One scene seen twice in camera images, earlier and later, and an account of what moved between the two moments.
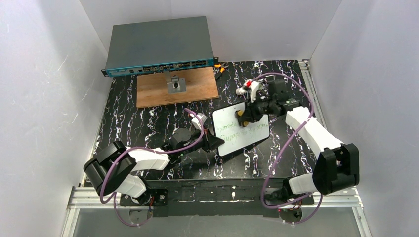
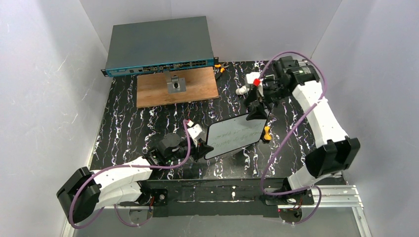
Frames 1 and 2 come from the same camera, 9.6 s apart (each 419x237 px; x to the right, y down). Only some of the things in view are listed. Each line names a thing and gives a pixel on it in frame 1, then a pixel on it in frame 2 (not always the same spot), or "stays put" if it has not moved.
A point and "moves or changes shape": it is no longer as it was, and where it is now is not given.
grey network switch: [159, 46] stays put
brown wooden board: [152, 90] stays put
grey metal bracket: [175, 84] stays put
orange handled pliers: [222, 66] stays put
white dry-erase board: [226, 124] moves or changes shape
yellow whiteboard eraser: [240, 112] → [267, 136]
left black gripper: [207, 141] → [196, 149]
